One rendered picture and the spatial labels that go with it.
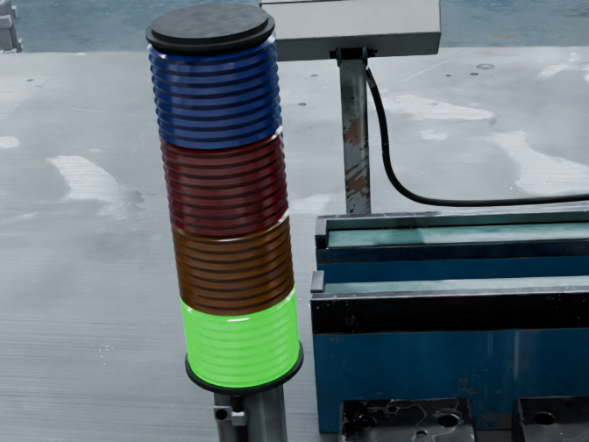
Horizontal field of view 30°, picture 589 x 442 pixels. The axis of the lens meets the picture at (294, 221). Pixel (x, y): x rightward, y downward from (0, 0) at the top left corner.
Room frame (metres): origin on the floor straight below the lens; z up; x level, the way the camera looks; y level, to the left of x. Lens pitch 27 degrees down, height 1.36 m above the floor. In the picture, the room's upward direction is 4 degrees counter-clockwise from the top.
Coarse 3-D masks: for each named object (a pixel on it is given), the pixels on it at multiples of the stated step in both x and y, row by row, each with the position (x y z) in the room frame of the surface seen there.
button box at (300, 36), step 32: (288, 0) 1.02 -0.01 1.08; (320, 0) 1.02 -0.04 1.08; (352, 0) 1.01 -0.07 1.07; (384, 0) 1.01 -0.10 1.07; (416, 0) 1.01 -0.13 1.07; (288, 32) 1.00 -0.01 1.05; (320, 32) 1.00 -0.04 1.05; (352, 32) 0.99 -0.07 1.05; (384, 32) 0.99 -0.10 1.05; (416, 32) 0.99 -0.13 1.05
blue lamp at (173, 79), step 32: (160, 64) 0.47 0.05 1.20; (192, 64) 0.47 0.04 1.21; (224, 64) 0.47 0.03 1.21; (256, 64) 0.47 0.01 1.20; (160, 96) 0.48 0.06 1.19; (192, 96) 0.47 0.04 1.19; (224, 96) 0.46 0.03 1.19; (256, 96) 0.47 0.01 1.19; (160, 128) 0.48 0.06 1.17; (192, 128) 0.47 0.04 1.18; (224, 128) 0.46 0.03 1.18; (256, 128) 0.47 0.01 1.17
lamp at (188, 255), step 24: (288, 216) 0.49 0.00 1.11; (192, 240) 0.47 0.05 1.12; (216, 240) 0.46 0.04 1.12; (240, 240) 0.46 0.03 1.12; (264, 240) 0.47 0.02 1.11; (288, 240) 0.49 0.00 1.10; (192, 264) 0.47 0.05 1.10; (216, 264) 0.47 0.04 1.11; (240, 264) 0.46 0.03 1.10; (264, 264) 0.47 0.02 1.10; (288, 264) 0.48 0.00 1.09; (192, 288) 0.47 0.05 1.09; (216, 288) 0.46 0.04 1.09; (240, 288) 0.46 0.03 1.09; (264, 288) 0.47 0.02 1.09; (288, 288) 0.48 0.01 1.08; (216, 312) 0.47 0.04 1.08; (240, 312) 0.46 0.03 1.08
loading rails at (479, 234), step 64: (320, 256) 0.82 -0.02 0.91; (384, 256) 0.82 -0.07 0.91; (448, 256) 0.81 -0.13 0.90; (512, 256) 0.81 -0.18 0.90; (576, 256) 0.80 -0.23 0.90; (320, 320) 0.72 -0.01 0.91; (384, 320) 0.71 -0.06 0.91; (448, 320) 0.71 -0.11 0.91; (512, 320) 0.71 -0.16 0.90; (576, 320) 0.70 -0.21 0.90; (320, 384) 0.72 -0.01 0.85; (384, 384) 0.71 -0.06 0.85; (448, 384) 0.71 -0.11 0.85; (512, 384) 0.71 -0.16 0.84; (576, 384) 0.70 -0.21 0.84
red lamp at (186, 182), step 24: (168, 144) 0.48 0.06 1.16; (264, 144) 0.47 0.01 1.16; (168, 168) 0.48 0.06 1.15; (192, 168) 0.47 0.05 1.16; (216, 168) 0.46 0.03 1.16; (240, 168) 0.47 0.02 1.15; (264, 168) 0.47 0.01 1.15; (168, 192) 0.48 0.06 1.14; (192, 192) 0.47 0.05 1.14; (216, 192) 0.46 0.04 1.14; (240, 192) 0.46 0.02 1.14; (264, 192) 0.47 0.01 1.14; (192, 216) 0.47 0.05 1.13; (216, 216) 0.46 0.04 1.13; (240, 216) 0.47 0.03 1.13; (264, 216) 0.47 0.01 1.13
